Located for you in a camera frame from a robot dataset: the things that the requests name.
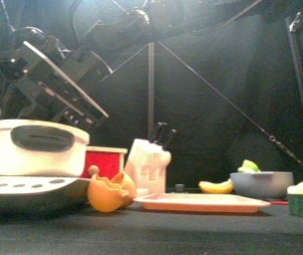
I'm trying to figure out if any wooden toy box red front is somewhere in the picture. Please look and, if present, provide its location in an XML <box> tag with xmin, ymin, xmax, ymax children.
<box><xmin>80</xmin><ymin>145</ymin><xmax>130</xmax><ymax>180</ymax></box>

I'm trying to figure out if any white toy stove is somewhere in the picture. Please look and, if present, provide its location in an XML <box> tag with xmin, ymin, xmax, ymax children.
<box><xmin>0</xmin><ymin>175</ymin><xmax>92</xmax><ymax>213</ymax></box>

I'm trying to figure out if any white speckled knife block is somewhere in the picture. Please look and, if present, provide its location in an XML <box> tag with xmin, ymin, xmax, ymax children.
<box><xmin>124</xmin><ymin>137</ymin><xmax>172</xmax><ymax>197</ymax></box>

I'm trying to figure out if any orange cracked eggshell half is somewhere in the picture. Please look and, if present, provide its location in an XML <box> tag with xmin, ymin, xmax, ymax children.
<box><xmin>112</xmin><ymin>171</ymin><xmax>139</xmax><ymax>208</ymax></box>
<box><xmin>87</xmin><ymin>172</ymin><xmax>130</xmax><ymax>213</ymax></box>

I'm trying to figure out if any yellow toy banana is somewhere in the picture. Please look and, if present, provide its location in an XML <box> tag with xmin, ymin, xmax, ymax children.
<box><xmin>198</xmin><ymin>178</ymin><xmax>235</xmax><ymax>195</ymax></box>

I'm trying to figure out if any pink plastic tray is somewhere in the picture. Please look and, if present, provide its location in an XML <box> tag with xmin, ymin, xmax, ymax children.
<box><xmin>134</xmin><ymin>192</ymin><xmax>273</xmax><ymax>214</ymax></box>

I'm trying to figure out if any light green toy vegetable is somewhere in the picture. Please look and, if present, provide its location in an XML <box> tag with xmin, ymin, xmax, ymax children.
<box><xmin>238</xmin><ymin>158</ymin><xmax>262</xmax><ymax>173</ymax></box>

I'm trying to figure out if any grey toy bowl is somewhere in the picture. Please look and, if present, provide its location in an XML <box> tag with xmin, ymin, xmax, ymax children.
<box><xmin>229</xmin><ymin>170</ymin><xmax>295</xmax><ymax>199</ymax></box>

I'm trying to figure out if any green toy block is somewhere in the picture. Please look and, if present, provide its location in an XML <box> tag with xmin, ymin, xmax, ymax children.
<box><xmin>286</xmin><ymin>193</ymin><xmax>303</xmax><ymax>219</ymax></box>

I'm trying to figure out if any white pot grey handle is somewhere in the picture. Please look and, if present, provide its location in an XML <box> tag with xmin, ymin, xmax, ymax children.
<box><xmin>0</xmin><ymin>119</ymin><xmax>92</xmax><ymax>177</ymax></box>

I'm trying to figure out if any vertical metal frame pole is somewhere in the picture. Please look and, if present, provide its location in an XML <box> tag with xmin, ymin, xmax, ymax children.
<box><xmin>148</xmin><ymin>41</ymin><xmax>155</xmax><ymax>138</ymax></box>

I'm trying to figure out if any black knife handle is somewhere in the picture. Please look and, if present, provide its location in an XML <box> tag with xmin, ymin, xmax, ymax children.
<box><xmin>158</xmin><ymin>123</ymin><xmax>168</xmax><ymax>144</ymax></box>
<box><xmin>162</xmin><ymin>128</ymin><xmax>178</xmax><ymax>152</ymax></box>
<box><xmin>148</xmin><ymin>122</ymin><xmax>164</xmax><ymax>142</ymax></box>

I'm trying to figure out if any diagonal metal frame rod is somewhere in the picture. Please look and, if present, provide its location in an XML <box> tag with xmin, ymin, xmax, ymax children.
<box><xmin>156</xmin><ymin>41</ymin><xmax>303</xmax><ymax>180</ymax></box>

